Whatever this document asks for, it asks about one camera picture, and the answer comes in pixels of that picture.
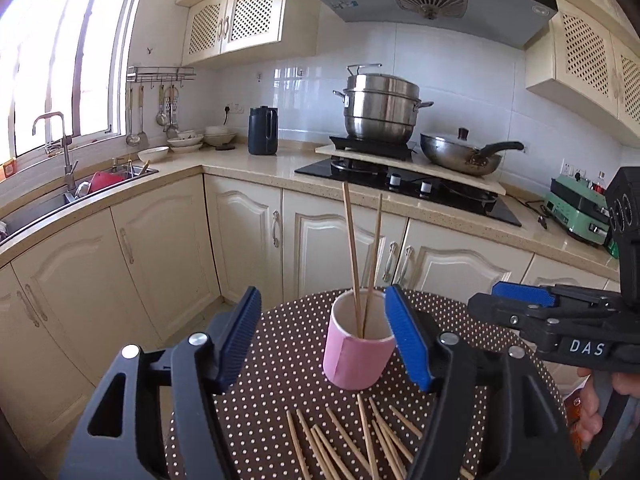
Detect steel kitchen sink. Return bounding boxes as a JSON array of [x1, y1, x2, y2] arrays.
[[1, 164, 158, 244]]

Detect black induction plate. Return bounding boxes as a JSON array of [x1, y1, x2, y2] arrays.
[[330, 136, 416, 160]]

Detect dark blue kettle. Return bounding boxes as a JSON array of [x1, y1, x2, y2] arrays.
[[247, 106, 279, 155]]

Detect brown polka dot tablecloth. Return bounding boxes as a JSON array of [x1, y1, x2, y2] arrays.
[[164, 287, 569, 480]]

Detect lattice door left cabinet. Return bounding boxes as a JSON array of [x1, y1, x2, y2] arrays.
[[181, 0, 320, 68]]

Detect lattice door right cabinet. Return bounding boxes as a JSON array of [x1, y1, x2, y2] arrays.
[[525, 0, 639, 148]]

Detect wall utensil rack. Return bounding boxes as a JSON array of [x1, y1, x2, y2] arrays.
[[126, 66, 196, 84]]

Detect pink chopstick cup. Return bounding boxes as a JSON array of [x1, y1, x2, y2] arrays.
[[323, 289, 396, 391]]

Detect stainless steel steamer pot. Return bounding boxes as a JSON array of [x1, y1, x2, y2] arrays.
[[333, 63, 434, 145]]

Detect wooden chopstick one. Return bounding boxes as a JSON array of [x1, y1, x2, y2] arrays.
[[286, 411, 311, 480]]

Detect wooden chopstick four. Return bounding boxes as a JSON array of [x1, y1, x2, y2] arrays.
[[326, 408, 371, 474]]

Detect cream lower cabinets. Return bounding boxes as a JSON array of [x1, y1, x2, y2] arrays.
[[1, 167, 620, 453]]

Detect lattice door cabinet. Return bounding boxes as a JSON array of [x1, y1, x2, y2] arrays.
[[525, 0, 639, 148], [181, 0, 320, 68]]

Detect white bowl by sink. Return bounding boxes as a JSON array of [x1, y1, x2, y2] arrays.
[[138, 146, 169, 164]]

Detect wooden chopstick three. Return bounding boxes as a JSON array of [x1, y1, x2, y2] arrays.
[[312, 425, 356, 480]]

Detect steel wok with lid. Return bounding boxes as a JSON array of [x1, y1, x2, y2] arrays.
[[420, 128, 525, 177]]

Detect wooden chopstick five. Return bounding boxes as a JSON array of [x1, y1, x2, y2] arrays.
[[357, 393, 380, 480]]

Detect wooden chopstick two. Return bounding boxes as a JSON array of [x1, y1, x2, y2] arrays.
[[296, 408, 335, 480]]

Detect chrome sink faucet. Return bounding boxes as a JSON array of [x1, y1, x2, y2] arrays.
[[32, 112, 78, 195]]

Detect hanging ladle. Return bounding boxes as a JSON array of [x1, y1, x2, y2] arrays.
[[125, 86, 146, 148]]

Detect person right hand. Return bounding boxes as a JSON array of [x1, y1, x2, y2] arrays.
[[577, 367, 640, 443]]

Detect green electric cooker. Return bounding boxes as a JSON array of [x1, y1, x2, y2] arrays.
[[544, 174, 610, 246]]

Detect stacked white bowls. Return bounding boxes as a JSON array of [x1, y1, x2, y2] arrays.
[[204, 126, 236, 148]]

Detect red dish in sink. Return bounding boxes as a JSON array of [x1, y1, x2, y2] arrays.
[[88, 171, 126, 194]]

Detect window with metal frame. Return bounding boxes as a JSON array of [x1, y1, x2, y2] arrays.
[[1, 0, 139, 160]]

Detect black gas stove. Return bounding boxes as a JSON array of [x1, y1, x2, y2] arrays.
[[295, 156, 522, 228]]

